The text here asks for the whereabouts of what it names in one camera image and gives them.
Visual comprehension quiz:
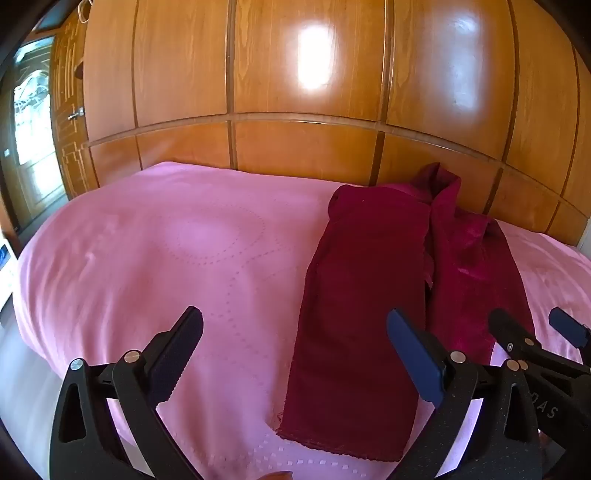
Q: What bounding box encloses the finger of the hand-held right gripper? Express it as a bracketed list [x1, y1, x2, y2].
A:
[549, 307, 591, 350]
[488, 308, 555, 370]

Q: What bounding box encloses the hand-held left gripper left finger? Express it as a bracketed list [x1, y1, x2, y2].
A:
[50, 306, 204, 480]

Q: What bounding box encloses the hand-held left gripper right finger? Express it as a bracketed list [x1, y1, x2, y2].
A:
[387, 309, 543, 480]

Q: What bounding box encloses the maroon velvet cloth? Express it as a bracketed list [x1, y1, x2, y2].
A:
[276, 162, 536, 463]

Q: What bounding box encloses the pink bed sheet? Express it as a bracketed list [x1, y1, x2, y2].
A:
[11, 161, 591, 480]

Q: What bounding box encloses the white device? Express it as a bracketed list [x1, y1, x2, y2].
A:
[0, 237, 20, 328]

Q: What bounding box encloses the carved wooden door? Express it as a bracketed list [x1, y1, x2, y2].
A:
[48, 14, 100, 200]

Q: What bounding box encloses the glass panelled door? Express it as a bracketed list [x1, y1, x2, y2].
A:
[0, 39, 70, 232]

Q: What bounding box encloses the wooden panelled wardrobe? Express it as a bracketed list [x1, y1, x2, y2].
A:
[81, 0, 591, 247]

